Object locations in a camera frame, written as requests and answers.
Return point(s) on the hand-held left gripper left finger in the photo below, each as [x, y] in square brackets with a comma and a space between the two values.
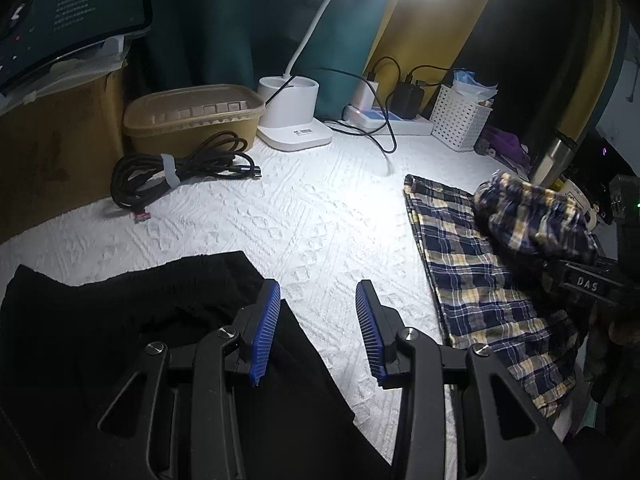
[265, 330]

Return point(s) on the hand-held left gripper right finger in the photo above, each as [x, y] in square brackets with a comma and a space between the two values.
[370, 330]

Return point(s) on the plaid pants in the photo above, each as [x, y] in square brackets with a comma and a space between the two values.
[475, 285]

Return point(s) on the black pants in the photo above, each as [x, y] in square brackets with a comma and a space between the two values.
[100, 310]

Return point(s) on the cream bear print mug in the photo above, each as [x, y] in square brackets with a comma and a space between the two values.
[575, 195]

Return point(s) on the stainless steel tumbler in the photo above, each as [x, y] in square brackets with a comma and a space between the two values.
[550, 160]

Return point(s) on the purple cloth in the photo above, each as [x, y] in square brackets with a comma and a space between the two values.
[507, 147]

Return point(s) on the white plastic basket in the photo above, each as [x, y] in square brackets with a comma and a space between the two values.
[460, 120]

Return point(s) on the yellow curtain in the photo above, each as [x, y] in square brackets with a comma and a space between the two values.
[595, 70]
[425, 20]

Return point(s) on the brown food container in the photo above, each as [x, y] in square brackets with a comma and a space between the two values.
[200, 125]

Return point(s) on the teal curtain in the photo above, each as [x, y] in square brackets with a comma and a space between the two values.
[619, 65]
[225, 20]

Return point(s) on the white desk lamp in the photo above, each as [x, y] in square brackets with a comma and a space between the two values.
[292, 110]

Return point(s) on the blue plastic bag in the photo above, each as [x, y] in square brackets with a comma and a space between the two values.
[472, 85]

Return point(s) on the black charger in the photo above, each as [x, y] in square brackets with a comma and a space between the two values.
[406, 100]

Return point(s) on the white charger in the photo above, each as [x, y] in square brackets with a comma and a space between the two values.
[365, 95]

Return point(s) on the dark window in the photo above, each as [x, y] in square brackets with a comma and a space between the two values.
[530, 35]

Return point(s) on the cardboard box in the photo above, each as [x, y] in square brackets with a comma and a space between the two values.
[60, 150]

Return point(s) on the clear plastic packet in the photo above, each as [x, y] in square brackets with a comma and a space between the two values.
[85, 57]

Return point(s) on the tablet computer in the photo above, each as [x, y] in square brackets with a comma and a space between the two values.
[75, 5]

